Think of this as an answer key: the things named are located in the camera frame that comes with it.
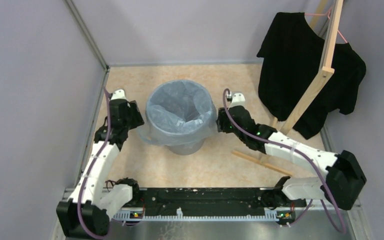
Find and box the pink clothes hanger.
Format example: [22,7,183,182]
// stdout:
[304,6,348,43]

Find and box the grey plastic trash bin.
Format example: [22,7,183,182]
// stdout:
[145,79,218,156]

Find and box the grey slotted cable duct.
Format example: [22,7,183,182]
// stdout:
[112,210,279,222]

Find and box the light blue plastic trash bag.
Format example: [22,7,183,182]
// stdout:
[135,79,218,147]

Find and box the black t-shirt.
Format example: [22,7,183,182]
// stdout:
[257,12,367,139]

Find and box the wooden clothes stand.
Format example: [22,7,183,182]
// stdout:
[230,0,344,177]

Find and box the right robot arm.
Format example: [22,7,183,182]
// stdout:
[216,105,367,211]

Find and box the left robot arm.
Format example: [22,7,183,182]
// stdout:
[56,98,144,240]

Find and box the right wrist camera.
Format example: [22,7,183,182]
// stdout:
[225,92,246,109]

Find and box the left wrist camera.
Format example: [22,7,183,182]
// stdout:
[110,89,127,101]

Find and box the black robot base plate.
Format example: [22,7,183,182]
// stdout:
[122,187,307,217]

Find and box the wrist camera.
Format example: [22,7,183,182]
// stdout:
[110,89,127,101]
[225,92,246,109]

